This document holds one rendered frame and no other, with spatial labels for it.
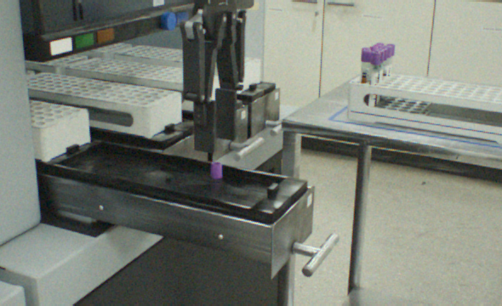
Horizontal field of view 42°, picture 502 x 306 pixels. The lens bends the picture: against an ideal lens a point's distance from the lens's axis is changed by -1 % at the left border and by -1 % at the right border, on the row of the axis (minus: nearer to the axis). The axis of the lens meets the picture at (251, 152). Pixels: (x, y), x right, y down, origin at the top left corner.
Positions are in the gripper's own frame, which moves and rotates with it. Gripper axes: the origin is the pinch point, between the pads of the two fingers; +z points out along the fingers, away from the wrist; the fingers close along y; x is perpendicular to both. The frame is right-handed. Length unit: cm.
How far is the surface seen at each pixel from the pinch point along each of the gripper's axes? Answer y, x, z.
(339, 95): -43.2, 3.2, 6.0
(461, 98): -28.6, 27.3, -0.2
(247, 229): 11.0, 10.2, 8.6
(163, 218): 11.0, -1.4, 9.7
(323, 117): -28.0, 5.5, 6.0
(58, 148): 6.7, -21.6, 5.2
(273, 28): -225, -91, 27
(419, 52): -225, -18, 31
